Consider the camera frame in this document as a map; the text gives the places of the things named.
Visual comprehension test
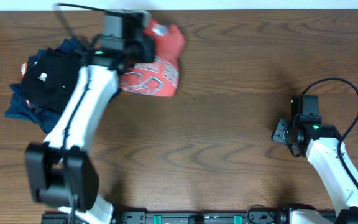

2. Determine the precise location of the red orange t-shirt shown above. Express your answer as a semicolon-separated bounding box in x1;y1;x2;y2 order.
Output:
119;19;185;97

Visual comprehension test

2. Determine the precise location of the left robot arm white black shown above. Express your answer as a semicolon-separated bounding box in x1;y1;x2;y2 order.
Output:
25;35;155;223

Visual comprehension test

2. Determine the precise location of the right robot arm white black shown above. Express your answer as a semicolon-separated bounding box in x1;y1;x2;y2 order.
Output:
271;119;358;223

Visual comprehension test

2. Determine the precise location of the black folded shirt with logo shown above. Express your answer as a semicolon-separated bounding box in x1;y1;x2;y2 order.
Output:
21;49;81;113

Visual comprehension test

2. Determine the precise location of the orange folded garment in pile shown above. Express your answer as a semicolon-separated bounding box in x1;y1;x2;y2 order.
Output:
21;63;27;78

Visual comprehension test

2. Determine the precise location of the navy blue folded shirt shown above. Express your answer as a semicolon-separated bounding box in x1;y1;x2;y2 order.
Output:
5;37;85;134

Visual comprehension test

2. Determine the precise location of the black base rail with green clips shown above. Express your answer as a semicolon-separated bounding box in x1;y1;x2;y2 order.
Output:
40;203;338;224

